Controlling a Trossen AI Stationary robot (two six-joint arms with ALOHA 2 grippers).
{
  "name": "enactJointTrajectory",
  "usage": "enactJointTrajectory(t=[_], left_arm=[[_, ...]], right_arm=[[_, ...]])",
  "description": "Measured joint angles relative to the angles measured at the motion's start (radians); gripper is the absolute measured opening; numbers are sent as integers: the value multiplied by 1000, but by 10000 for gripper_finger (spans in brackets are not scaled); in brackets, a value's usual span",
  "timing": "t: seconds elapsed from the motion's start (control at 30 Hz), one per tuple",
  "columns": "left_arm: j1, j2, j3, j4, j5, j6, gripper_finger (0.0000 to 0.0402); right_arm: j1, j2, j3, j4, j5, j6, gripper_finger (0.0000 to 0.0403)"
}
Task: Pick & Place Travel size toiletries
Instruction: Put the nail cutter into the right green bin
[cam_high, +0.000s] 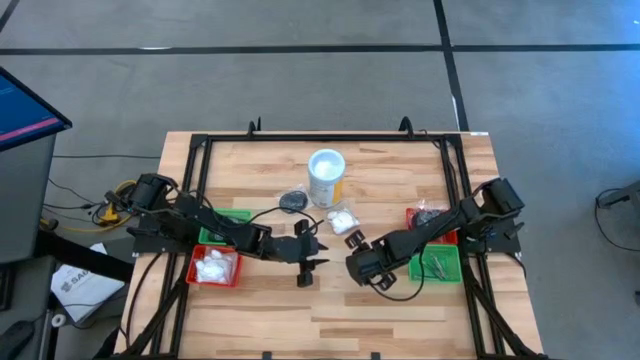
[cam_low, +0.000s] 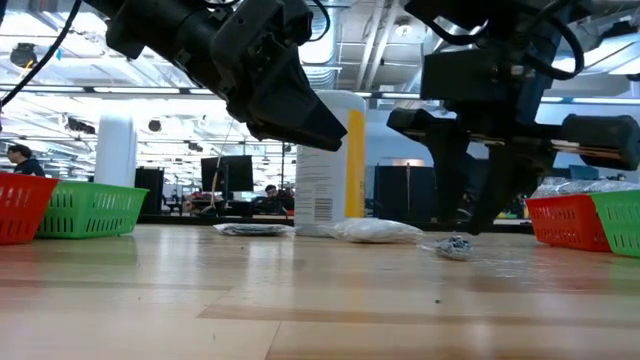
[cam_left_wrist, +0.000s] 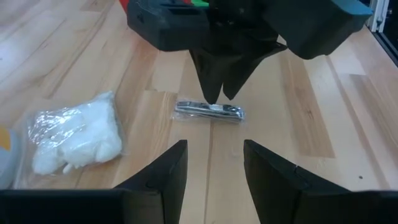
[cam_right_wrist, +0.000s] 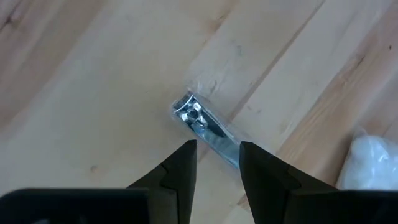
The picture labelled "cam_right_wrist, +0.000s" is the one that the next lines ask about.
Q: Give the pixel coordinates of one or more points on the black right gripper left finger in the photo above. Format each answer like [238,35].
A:
[168,193]

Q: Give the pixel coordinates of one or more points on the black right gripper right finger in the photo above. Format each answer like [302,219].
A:
[280,199]

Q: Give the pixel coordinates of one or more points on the bagged silver nail clipper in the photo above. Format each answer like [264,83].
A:
[202,121]

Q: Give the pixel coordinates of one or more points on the clear bag of white cotton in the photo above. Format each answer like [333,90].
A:
[370,161]

